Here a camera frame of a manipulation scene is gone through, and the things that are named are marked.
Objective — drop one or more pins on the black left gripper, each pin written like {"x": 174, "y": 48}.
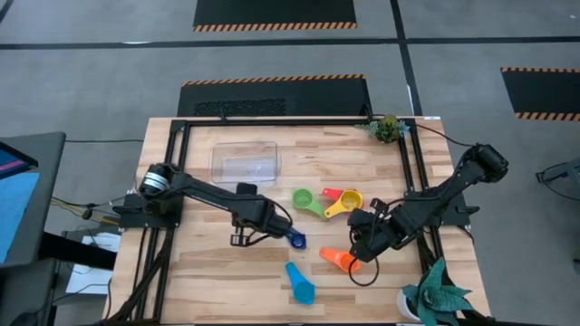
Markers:
{"x": 272, "y": 222}

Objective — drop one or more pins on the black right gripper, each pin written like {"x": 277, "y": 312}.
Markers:
{"x": 376, "y": 228}

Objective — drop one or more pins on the dark indigo measuring cup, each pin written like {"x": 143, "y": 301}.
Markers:
{"x": 297, "y": 242}

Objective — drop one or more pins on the orange measuring cup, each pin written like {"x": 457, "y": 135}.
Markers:
{"x": 337, "y": 259}

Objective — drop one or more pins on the green measuring cup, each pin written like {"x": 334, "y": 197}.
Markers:
{"x": 302, "y": 198}

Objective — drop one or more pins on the teal measuring cup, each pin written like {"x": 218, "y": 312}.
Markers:
{"x": 301, "y": 285}

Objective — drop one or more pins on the yellow measuring cup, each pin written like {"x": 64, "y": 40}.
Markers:
{"x": 351, "y": 200}

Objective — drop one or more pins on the red measuring cup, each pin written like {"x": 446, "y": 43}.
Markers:
{"x": 331, "y": 193}

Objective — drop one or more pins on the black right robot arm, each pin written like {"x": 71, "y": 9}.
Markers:
{"x": 453, "y": 185}

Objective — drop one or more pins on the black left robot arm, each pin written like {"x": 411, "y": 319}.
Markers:
{"x": 204, "y": 192}

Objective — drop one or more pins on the teal-leaf plant in white pot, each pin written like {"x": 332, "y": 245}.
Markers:
{"x": 435, "y": 299}

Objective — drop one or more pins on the clear plastic container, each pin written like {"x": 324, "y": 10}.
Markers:
{"x": 244, "y": 163}

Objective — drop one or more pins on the green plant in dark pot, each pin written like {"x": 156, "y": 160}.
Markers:
{"x": 385, "y": 129}

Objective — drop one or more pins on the black hazard-striped floor mat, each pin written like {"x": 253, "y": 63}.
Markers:
{"x": 272, "y": 11}
{"x": 317, "y": 97}
{"x": 544, "y": 90}

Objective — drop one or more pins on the white papers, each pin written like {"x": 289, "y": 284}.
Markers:
{"x": 95, "y": 271}

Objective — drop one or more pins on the computer monitor with blue screen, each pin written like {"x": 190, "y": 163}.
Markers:
{"x": 22, "y": 199}

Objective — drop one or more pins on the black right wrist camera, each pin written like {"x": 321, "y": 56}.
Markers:
{"x": 378, "y": 206}

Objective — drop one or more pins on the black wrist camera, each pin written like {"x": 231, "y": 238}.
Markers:
{"x": 234, "y": 237}
{"x": 378, "y": 206}

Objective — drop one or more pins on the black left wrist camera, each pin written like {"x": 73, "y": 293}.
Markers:
{"x": 234, "y": 237}

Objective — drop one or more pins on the black aluminium table frame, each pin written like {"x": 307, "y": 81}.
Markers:
{"x": 294, "y": 122}

